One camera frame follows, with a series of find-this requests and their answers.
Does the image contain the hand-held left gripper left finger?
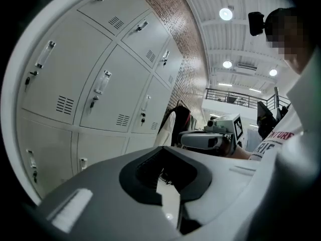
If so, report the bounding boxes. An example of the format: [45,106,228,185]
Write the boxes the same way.
[118,146,164,206]

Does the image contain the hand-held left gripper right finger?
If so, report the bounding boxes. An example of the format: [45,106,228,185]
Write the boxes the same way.
[160,147,213,202]

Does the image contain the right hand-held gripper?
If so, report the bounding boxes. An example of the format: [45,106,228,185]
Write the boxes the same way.
[178,113,244,158]

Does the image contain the person's right forearm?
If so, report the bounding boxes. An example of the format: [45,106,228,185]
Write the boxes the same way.
[222,137,253,161]

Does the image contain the white metal locker cabinet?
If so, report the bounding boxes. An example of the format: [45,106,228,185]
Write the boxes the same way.
[1,0,185,207]

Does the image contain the hanging black garment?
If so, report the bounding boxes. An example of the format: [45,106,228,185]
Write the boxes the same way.
[171,99,192,147]

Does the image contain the hanging white garment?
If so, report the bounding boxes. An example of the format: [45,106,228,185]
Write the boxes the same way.
[153,111,177,147]

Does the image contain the black metal balcony railing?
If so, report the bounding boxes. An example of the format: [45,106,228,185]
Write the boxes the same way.
[205,87,290,109]

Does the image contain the dark hanging clothes bundle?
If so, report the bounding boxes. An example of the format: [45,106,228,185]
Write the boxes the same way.
[256,100,289,141]

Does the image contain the ceiling air conditioner unit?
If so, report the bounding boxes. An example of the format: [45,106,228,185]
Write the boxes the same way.
[236,62,258,71]

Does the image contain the person's white printed shirt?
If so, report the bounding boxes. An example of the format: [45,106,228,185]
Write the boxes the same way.
[247,48,321,241]

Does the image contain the person's head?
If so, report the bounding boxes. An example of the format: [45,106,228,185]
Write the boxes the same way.
[264,7,317,75]

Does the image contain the black head-mounted camera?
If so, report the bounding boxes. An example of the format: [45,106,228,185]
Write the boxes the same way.
[248,11,266,37]

